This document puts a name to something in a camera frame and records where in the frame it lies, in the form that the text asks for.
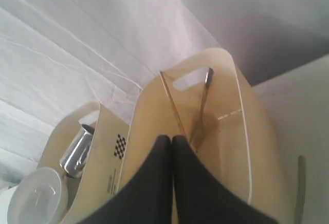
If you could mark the steel mug with wire handle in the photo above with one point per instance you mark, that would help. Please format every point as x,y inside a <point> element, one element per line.
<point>74,158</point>

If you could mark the stainless steel table knife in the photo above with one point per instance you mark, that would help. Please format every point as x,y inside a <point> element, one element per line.
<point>301,190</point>

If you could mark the white backdrop curtain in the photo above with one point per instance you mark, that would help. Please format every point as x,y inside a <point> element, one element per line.
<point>57,55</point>

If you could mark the white ceramic bowl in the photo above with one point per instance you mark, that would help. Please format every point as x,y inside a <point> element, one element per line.
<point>42,197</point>

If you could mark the cream bin with black circle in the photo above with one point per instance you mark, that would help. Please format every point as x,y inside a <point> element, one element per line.
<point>100,177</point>

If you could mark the dark wooden chopstick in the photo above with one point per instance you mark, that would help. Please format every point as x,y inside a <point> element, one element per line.
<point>173,96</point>

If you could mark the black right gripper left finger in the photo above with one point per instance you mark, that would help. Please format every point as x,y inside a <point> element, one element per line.
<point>148,196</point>

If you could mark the stainless steel fork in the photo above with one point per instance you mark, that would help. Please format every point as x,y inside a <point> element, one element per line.
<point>198,129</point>

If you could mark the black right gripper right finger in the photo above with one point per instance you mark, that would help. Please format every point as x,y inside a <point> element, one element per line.
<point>200,197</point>

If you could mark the cream bin with black triangle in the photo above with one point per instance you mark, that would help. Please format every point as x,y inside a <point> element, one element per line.
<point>239,146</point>

